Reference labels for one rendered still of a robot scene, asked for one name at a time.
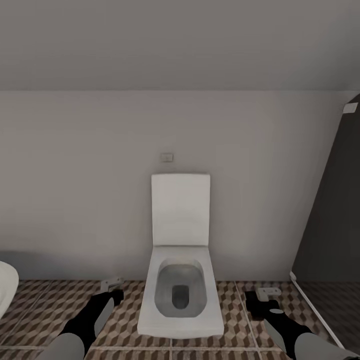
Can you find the toilet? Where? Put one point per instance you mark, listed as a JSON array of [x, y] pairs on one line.
[[180, 299]]

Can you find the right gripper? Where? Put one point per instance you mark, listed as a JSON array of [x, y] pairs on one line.
[[255, 307]]

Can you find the door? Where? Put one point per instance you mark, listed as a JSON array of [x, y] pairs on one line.
[[327, 265]]

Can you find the shower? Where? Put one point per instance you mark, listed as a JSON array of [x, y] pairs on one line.
[[319, 316]]

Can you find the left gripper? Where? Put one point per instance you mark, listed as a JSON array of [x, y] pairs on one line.
[[117, 296]]

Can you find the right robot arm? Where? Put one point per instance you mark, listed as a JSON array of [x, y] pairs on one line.
[[296, 340]]

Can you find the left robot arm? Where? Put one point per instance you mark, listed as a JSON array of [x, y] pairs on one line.
[[74, 342]]

